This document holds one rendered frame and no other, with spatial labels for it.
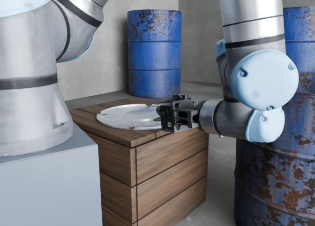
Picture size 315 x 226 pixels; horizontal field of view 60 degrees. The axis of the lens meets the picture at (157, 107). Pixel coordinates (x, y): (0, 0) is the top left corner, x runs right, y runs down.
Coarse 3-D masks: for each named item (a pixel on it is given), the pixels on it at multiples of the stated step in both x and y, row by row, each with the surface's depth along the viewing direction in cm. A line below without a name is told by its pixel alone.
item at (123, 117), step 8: (136, 104) 104; (144, 104) 104; (152, 104) 104; (104, 112) 95; (112, 112) 95; (120, 112) 95; (128, 112) 93; (136, 112) 93; (144, 112) 93; (152, 112) 93; (104, 120) 86; (112, 120) 86; (120, 120) 86; (128, 120) 85; (136, 120) 85; (144, 120) 85; (152, 120) 85; (120, 128) 77; (128, 128) 77; (136, 128) 76; (144, 128) 77; (152, 128) 77
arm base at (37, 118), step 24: (0, 96) 35; (24, 96) 36; (48, 96) 39; (0, 120) 35; (24, 120) 36; (48, 120) 38; (72, 120) 44; (0, 144) 35; (24, 144) 36; (48, 144) 38
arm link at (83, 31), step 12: (60, 0) 45; (72, 0) 45; (84, 0) 46; (96, 0) 48; (72, 12) 46; (84, 12) 46; (96, 12) 48; (72, 24) 46; (84, 24) 48; (96, 24) 50; (72, 36) 46; (84, 36) 50; (72, 48) 48; (84, 48) 54; (60, 60) 49; (72, 60) 55
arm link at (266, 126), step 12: (216, 108) 54; (228, 108) 50; (240, 108) 48; (216, 120) 53; (228, 120) 51; (240, 120) 48; (252, 120) 47; (264, 120) 46; (276, 120) 47; (228, 132) 52; (240, 132) 49; (252, 132) 47; (264, 132) 46; (276, 132) 47
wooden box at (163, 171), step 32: (96, 128) 78; (160, 128) 78; (192, 128) 88; (128, 160) 70; (160, 160) 79; (192, 160) 92; (128, 192) 73; (160, 192) 81; (192, 192) 95; (128, 224) 75; (160, 224) 84
